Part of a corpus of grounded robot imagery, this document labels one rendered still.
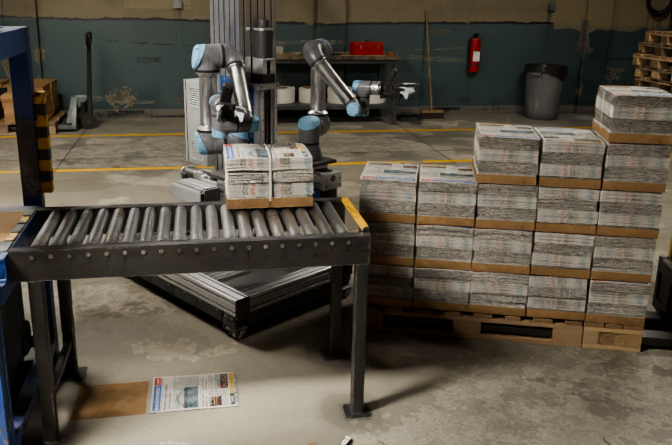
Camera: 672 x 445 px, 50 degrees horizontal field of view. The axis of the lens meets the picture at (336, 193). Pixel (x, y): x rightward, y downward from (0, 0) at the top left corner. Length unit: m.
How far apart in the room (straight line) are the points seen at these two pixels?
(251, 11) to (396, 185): 1.16
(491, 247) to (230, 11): 1.78
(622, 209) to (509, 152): 0.61
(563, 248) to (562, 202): 0.24
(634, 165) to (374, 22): 7.01
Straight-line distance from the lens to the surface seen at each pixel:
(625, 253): 3.77
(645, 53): 10.18
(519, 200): 3.60
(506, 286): 3.74
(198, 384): 3.38
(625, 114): 3.59
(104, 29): 10.00
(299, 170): 3.09
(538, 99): 10.56
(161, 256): 2.76
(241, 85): 3.43
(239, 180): 3.08
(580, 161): 3.59
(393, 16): 10.30
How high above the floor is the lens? 1.73
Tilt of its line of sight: 16 degrees down
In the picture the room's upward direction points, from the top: 1 degrees clockwise
